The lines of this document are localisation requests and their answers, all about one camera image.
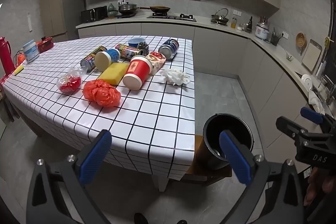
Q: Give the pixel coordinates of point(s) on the small orange item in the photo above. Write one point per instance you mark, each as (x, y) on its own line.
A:
(21, 58)

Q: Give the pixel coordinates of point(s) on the green ceramic vase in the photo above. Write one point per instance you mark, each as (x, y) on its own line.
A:
(111, 7)

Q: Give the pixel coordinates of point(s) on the beige refrigerator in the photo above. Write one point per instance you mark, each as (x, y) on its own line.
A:
(56, 11)

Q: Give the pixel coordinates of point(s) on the dark glass bottle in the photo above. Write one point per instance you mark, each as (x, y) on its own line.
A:
(250, 26)

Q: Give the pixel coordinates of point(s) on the small white bowl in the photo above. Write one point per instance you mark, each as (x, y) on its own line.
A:
(290, 58)

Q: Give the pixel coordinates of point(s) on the person's right black shoe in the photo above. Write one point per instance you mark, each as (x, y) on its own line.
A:
(181, 222)

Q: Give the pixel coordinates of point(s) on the black wok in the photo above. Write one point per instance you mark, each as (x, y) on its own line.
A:
(160, 9)

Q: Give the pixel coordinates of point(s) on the wooden stool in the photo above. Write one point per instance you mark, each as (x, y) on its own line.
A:
(210, 178)

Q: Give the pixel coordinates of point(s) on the person's left black shoe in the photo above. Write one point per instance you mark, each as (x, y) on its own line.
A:
(140, 218)

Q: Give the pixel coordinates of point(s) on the white double wall switch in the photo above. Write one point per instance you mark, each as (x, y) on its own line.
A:
(237, 12)

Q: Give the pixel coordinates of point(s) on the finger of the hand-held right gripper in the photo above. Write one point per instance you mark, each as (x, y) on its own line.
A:
(311, 111)
(288, 125)

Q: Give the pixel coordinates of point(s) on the small yellow scrub sponge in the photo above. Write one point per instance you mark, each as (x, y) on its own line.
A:
(18, 70)

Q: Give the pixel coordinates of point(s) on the grey pot with lid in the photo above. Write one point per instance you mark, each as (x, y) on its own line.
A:
(127, 7)

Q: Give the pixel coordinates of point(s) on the crushed clear plastic bottle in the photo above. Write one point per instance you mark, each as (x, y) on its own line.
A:
(68, 82)

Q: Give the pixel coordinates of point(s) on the yellow red drink can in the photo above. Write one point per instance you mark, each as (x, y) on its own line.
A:
(128, 50)

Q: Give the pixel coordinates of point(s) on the white rice cooker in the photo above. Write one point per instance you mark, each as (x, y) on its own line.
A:
(262, 32)

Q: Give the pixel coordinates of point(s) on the white plate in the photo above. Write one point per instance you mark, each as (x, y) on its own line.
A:
(306, 81)

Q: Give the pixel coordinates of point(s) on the grey table base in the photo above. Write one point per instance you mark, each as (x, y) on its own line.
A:
(160, 183)

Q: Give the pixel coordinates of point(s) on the clear snack packet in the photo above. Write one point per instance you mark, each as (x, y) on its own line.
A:
(157, 62)

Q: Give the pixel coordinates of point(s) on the person's right hand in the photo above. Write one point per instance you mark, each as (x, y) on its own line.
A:
(323, 183)

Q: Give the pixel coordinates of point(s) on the white tissue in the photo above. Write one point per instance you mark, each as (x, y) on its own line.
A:
(175, 76)

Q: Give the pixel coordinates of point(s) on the bamboo strainer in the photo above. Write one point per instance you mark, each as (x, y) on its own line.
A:
(300, 40)

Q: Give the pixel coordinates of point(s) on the orange plastic bag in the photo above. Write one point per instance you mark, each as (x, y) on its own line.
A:
(101, 92)

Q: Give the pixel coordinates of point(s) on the yellow hanging item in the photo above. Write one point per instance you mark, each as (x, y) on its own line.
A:
(326, 42)

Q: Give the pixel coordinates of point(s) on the person's black shoe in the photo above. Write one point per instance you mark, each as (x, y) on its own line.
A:
(181, 222)
(140, 218)

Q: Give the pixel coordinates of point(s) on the blue soda can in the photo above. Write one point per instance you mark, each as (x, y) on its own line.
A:
(170, 47)

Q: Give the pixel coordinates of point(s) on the red thermos jug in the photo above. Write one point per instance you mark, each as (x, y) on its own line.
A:
(5, 56)

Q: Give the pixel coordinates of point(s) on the black gas stove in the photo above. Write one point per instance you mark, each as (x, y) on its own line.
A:
(173, 17)

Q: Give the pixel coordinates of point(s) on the blue white paper cup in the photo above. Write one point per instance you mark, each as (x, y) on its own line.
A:
(111, 54)

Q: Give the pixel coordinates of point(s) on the black yellow drink can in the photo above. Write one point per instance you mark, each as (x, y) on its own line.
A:
(90, 60)

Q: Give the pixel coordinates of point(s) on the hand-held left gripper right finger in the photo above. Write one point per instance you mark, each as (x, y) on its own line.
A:
(236, 158)

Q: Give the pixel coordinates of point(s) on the black utensil holder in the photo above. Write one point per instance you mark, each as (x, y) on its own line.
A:
(274, 40)

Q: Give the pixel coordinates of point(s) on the white cutting board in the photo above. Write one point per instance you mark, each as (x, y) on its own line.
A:
(312, 54)

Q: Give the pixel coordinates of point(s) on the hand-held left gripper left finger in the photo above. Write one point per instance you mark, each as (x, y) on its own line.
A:
(95, 155)

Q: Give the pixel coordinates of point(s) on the steel wool scrubber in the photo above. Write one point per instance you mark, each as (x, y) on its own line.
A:
(143, 47)

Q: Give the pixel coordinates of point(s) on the red paper cup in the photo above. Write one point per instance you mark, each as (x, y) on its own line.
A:
(137, 70)

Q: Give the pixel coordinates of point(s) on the white wall panel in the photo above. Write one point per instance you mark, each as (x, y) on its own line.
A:
(29, 22)

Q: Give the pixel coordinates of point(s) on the white blue plastic jar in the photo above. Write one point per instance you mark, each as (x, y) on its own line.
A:
(31, 52)

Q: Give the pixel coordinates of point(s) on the white wall socket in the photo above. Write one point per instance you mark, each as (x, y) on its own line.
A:
(285, 35)
(121, 1)

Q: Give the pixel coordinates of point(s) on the large yellow sponge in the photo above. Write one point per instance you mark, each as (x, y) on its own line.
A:
(113, 74)

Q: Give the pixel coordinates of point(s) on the black bucket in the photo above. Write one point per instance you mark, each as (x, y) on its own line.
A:
(210, 140)

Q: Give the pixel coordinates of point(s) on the white dish cloth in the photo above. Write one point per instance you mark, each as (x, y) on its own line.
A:
(315, 102)

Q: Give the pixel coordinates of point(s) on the red cooking pot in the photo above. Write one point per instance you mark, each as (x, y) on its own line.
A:
(46, 45)

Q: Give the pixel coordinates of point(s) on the black microwave oven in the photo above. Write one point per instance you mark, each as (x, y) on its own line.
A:
(92, 14)

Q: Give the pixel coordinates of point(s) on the yellow oil bottle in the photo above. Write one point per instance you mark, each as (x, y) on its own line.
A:
(233, 24)

